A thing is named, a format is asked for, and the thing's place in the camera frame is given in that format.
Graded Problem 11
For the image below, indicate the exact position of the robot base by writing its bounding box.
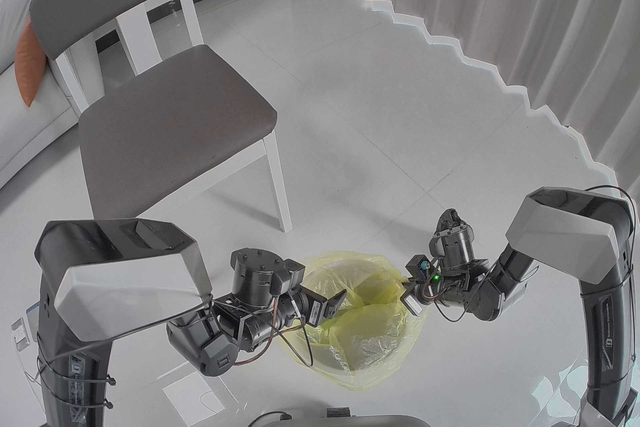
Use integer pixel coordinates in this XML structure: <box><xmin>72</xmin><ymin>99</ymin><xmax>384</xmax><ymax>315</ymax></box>
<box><xmin>257</xmin><ymin>407</ymin><xmax>426</xmax><ymax>427</ymax></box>

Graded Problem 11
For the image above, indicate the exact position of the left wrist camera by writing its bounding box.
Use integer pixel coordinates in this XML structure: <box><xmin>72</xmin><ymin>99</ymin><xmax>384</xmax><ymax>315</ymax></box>
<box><xmin>272</xmin><ymin>260</ymin><xmax>307</xmax><ymax>298</ymax></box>

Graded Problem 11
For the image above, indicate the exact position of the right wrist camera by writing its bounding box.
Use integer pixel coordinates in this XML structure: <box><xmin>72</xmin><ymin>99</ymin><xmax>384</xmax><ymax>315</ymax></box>
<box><xmin>405</xmin><ymin>255</ymin><xmax>433</xmax><ymax>286</ymax></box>

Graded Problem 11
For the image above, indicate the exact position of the black cable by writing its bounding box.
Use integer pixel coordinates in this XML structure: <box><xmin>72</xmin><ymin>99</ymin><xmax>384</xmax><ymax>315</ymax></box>
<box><xmin>254</xmin><ymin>410</ymin><xmax>293</xmax><ymax>427</ymax></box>

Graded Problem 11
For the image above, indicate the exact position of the grey and white chair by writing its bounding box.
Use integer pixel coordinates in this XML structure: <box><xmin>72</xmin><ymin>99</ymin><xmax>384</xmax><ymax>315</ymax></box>
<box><xmin>30</xmin><ymin>0</ymin><xmax>293</xmax><ymax>234</ymax></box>

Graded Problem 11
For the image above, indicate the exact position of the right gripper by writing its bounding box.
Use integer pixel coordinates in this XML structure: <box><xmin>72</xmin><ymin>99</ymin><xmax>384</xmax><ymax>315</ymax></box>
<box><xmin>401</xmin><ymin>282</ymin><xmax>446</xmax><ymax>317</ymax></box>

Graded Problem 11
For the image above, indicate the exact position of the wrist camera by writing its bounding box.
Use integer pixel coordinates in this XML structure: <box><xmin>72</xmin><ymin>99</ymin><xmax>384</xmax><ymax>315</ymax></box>
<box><xmin>272</xmin><ymin>260</ymin><xmax>307</xmax><ymax>298</ymax></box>
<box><xmin>405</xmin><ymin>255</ymin><xmax>433</xmax><ymax>286</ymax></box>

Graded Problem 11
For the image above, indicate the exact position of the pale grey cushion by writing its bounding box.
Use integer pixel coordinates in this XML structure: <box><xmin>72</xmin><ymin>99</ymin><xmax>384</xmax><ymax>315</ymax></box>
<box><xmin>0</xmin><ymin>0</ymin><xmax>42</xmax><ymax>75</ymax></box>

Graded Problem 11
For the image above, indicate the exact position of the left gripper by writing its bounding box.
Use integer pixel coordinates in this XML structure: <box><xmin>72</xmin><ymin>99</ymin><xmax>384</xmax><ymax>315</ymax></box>
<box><xmin>289</xmin><ymin>289</ymin><xmax>348</xmax><ymax>328</ymax></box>

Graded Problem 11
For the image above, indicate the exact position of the white sofa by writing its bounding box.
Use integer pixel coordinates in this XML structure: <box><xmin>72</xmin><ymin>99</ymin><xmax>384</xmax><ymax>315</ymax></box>
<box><xmin>0</xmin><ymin>0</ymin><xmax>83</xmax><ymax>190</ymax></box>

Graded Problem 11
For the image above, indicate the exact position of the yellow plastic bag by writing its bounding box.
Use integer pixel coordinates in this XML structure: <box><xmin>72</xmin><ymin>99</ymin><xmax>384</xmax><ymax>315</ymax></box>
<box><xmin>277</xmin><ymin>252</ymin><xmax>431</xmax><ymax>391</ymax></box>

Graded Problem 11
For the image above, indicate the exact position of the orange cushion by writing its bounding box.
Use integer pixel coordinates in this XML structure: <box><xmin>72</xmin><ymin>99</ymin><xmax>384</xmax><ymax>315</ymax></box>
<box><xmin>15</xmin><ymin>17</ymin><xmax>49</xmax><ymax>108</ymax></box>

